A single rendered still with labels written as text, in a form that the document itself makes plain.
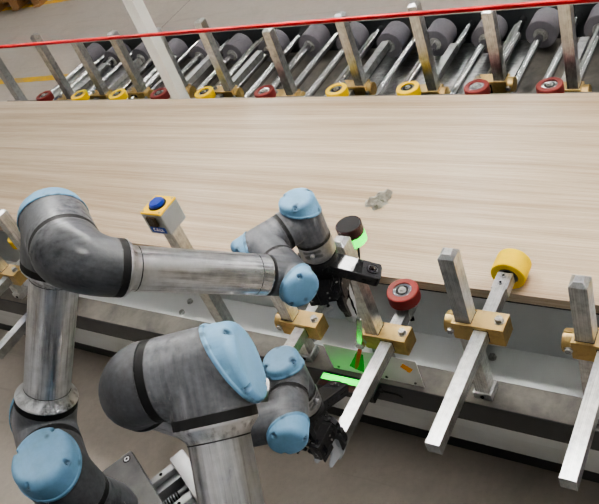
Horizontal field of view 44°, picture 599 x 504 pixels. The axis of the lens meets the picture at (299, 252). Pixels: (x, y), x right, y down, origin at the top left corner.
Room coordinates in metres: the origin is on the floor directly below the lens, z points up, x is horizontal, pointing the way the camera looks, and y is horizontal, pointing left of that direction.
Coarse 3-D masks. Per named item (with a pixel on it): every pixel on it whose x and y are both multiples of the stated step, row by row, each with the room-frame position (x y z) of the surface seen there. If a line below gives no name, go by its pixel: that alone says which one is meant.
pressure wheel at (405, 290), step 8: (400, 280) 1.35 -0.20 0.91; (408, 280) 1.34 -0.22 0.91; (392, 288) 1.33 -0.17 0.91; (400, 288) 1.32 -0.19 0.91; (408, 288) 1.31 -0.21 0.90; (416, 288) 1.30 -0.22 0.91; (392, 296) 1.31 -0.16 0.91; (400, 296) 1.30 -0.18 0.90; (408, 296) 1.29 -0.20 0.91; (416, 296) 1.28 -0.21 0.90; (392, 304) 1.30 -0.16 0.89; (400, 304) 1.28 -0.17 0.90; (408, 304) 1.28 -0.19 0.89; (416, 304) 1.28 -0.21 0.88
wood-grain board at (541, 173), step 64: (0, 128) 3.37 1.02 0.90; (64, 128) 3.07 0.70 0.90; (128, 128) 2.81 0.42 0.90; (192, 128) 2.58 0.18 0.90; (256, 128) 2.37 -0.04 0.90; (320, 128) 2.19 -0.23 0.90; (384, 128) 2.03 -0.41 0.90; (448, 128) 1.88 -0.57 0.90; (512, 128) 1.75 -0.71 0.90; (576, 128) 1.62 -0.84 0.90; (0, 192) 2.75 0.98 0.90; (128, 192) 2.33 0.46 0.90; (192, 192) 2.15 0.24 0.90; (256, 192) 1.99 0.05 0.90; (320, 192) 1.85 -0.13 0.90; (448, 192) 1.60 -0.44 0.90; (512, 192) 1.49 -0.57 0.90; (576, 192) 1.39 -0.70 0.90; (384, 256) 1.46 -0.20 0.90; (576, 256) 1.19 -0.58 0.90
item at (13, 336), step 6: (24, 318) 1.99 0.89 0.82; (18, 324) 1.98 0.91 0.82; (24, 324) 1.97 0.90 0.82; (12, 330) 1.96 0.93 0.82; (18, 330) 1.95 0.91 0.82; (24, 330) 1.96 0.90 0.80; (6, 336) 1.94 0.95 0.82; (12, 336) 1.93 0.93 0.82; (18, 336) 1.94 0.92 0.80; (0, 342) 1.93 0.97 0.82; (6, 342) 1.91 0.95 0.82; (12, 342) 1.92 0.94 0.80; (0, 348) 1.90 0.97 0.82; (6, 348) 1.91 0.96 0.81; (0, 354) 1.89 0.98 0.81
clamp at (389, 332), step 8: (384, 328) 1.26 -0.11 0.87; (392, 328) 1.25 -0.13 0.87; (408, 328) 1.23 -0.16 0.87; (368, 336) 1.26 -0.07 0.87; (376, 336) 1.24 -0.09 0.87; (384, 336) 1.23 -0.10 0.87; (392, 336) 1.22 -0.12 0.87; (408, 336) 1.21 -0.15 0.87; (368, 344) 1.26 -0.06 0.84; (376, 344) 1.25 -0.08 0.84; (392, 344) 1.21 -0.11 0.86; (400, 344) 1.20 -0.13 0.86; (408, 344) 1.20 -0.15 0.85; (400, 352) 1.20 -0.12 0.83; (408, 352) 1.19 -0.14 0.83
